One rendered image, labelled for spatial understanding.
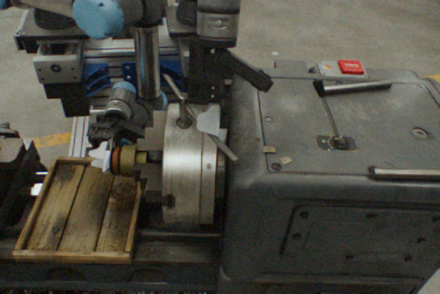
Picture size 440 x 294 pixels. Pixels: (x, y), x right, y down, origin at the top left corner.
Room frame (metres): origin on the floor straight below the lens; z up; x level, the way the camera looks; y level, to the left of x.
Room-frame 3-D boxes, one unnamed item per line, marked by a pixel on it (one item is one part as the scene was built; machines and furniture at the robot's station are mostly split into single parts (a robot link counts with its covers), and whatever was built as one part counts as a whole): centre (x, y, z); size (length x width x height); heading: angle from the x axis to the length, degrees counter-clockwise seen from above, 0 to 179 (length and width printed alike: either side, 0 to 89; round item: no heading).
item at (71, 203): (0.70, 0.38, 0.89); 0.36 x 0.30 x 0.04; 4
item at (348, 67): (0.98, -0.34, 1.26); 0.06 x 0.06 x 0.02; 4
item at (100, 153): (0.71, 0.31, 1.10); 0.09 x 0.06 x 0.03; 3
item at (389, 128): (0.77, -0.31, 1.06); 0.59 x 0.48 x 0.39; 94
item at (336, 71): (0.97, -0.32, 1.23); 0.13 x 0.08 x 0.05; 94
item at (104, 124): (0.82, 0.32, 1.08); 0.12 x 0.09 x 0.08; 3
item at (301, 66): (0.96, -0.18, 1.24); 0.09 x 0.08 x 0.03; 94
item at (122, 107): (0.90, 0.32, 1.08); 0.08 x 0.05 x 0.08; 93
